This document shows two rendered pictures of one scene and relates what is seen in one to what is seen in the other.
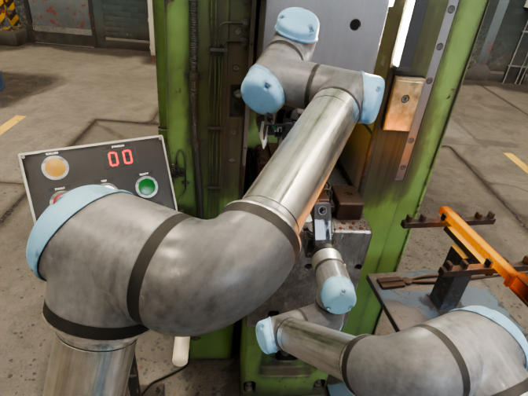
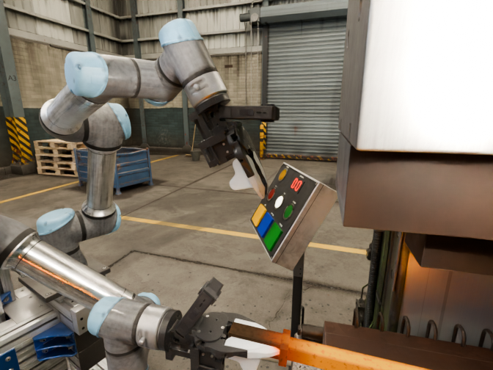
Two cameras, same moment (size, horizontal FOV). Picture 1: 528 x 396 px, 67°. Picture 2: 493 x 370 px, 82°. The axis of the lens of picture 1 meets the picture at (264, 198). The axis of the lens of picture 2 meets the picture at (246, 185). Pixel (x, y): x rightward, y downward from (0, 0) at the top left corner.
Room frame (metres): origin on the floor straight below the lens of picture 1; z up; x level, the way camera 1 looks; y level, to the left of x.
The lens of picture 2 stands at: (1.09, -0.53, 1.40)
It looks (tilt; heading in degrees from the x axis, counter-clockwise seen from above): 15 degrees down; 112
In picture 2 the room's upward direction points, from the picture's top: straight up
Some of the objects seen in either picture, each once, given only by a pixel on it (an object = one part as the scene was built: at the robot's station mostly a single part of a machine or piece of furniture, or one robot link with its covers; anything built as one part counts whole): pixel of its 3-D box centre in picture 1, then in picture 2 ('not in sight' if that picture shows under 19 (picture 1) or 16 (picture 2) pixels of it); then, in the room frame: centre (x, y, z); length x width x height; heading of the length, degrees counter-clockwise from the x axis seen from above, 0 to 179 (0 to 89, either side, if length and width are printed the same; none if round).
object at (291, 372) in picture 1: (280, 312); not in sight; (1.28, -0.13, 0.23); 0.55 x 0.37 x 0.47; 8
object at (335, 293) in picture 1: (335, 287); (122, 320); (0.68, -0.18, 1.00); 0.11 x 0.08 x 0.09; 8
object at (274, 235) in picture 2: not in sight; (274, 236); (0.85, 0.28, 1.01); 0.07 x 0.05 x 0.07; 123
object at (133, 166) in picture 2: not in sight; (114, 167); (-3.25, 3.45, 0.36); 1.20 x 0.80 x 0.72; 172
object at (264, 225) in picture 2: not in sight; (266, 225); (0.79, 0.37, 1.01); 0.07 x 0.05 x 0.07; 123
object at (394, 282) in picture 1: (457, 276); not in sight; (1.06, -0.70, 0.74); 0.60 x 0.04 x 0.01; 105
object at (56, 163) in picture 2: not in sight; (70, 156); (-5.18, 4.03, 0.37); 1.26 x 0.88 x 0.74; 4
